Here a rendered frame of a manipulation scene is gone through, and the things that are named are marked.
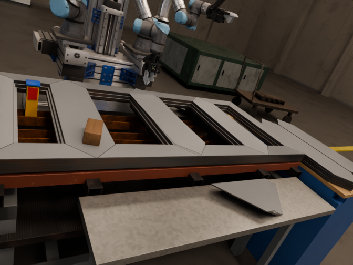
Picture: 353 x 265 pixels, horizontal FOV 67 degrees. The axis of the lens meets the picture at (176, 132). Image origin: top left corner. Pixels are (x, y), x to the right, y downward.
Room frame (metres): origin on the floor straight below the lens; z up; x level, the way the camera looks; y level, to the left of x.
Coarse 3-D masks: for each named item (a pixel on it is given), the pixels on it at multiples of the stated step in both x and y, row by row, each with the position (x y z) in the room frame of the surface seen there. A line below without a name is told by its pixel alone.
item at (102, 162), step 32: (96, 96) 1.37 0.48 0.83; (128, 96) 1.49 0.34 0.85; (160, 128) 1.17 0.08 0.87; (224, 128) 1.46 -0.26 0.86; (256, 128) 1.70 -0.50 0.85; (0, 160) 0.60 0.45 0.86; (32, 160) 0.65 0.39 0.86; (64, 160) 0.70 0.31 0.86; (96, 160) 0.77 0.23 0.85; (128, 160) 0.84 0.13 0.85; (160, 160) 0.92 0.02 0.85; (192, 160) 1.01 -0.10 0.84; (224, 160) 1.12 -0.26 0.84; (256, 160) 1.25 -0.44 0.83; (288, 160) 1.41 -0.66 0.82
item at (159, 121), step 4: (156, 120) 1.24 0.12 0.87; (160, 120) 1.26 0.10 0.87; (164, 120) 1.27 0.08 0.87; (168, 120) 1.29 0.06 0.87; (172, 120) 1.31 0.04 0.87; (176, 120) 1.33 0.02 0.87; (180, 120) 1.35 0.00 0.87; (160, 124) 1.21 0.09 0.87; (164, 124) 1.23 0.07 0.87; (168, 124) 1.24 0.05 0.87; (172, 124) 1.26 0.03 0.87; (176, 124) 1.28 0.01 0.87; (180, 124) 1.30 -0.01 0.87; (184, 124) 1.31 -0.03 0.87
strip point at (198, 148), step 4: (176, 144) 1.06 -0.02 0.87; (180, 144) 1.07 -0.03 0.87; (184, 144) 1.09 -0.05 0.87; (188, 144) 1.10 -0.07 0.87; (192, 144) 1.11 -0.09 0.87; (196, 144) 1.13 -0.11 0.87; (200, 144) 1.14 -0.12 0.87; (204, 144) 1.16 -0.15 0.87; (188, 148) 1.06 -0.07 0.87; (192, 148) 1.07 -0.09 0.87; (196, 148) 1.09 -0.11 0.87; (200, 148) 1.10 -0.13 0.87; (200, 152) 1.06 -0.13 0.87
